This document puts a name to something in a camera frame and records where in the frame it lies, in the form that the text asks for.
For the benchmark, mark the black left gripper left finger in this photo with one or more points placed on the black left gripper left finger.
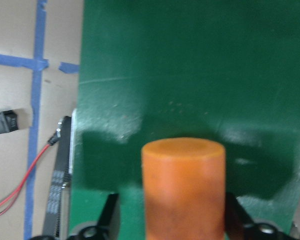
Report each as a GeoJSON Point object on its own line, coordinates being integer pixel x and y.
{"type": "Point", "coordinates": [108, 224]}

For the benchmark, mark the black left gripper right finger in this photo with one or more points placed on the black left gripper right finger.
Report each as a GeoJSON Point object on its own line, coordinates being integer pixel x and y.
{"type": "Point", "coordinates": [238, 223]}

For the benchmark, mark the plain orange cylinder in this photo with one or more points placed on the plain orange cylinder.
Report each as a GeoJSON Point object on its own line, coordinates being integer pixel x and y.
{"type": "Point", "coordinates": [184, 183]}

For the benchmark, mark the black motor under table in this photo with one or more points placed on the black motor under table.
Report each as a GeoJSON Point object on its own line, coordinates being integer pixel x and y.
{"type": "Point", "coordinates": [8, 121]}

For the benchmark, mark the green conveyor belt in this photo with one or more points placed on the green conveyor belt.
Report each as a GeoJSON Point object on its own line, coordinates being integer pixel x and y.
{"type": "Point", "coordinates": [223, 70]}

